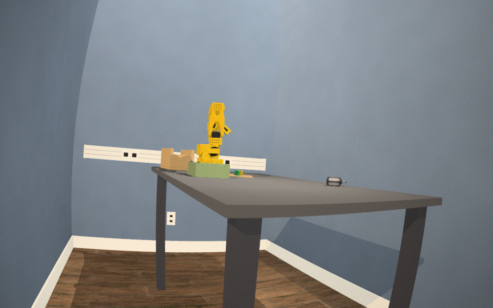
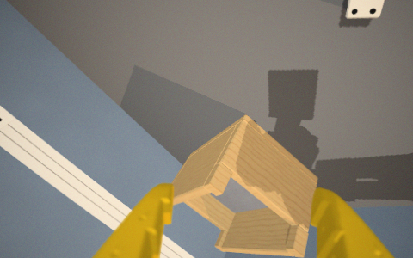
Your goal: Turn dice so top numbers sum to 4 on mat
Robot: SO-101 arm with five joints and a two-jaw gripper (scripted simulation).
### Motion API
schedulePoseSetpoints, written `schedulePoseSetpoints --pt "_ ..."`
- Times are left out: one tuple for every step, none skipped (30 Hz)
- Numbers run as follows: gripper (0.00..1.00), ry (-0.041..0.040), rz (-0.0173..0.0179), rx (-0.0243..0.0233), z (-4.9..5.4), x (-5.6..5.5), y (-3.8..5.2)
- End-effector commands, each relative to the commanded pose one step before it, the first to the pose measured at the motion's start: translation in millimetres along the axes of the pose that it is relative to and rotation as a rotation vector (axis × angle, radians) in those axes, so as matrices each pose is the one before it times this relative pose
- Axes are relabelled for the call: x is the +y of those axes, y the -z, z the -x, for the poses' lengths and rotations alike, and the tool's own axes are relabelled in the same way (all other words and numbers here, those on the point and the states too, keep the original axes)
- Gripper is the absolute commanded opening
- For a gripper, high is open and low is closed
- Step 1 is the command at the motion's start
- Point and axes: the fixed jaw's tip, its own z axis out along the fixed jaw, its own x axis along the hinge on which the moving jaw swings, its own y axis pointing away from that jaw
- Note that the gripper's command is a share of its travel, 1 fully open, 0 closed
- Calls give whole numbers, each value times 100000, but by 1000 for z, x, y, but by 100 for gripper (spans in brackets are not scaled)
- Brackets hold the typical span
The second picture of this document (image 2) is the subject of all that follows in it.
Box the white die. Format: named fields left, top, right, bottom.
left=346, top=0, right=385, bottom=19

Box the light wooden crate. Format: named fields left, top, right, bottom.
left=171, top=114, right=317, bottom=255

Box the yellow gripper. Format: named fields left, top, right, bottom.
left=93, top=183, right=394, bottom=258

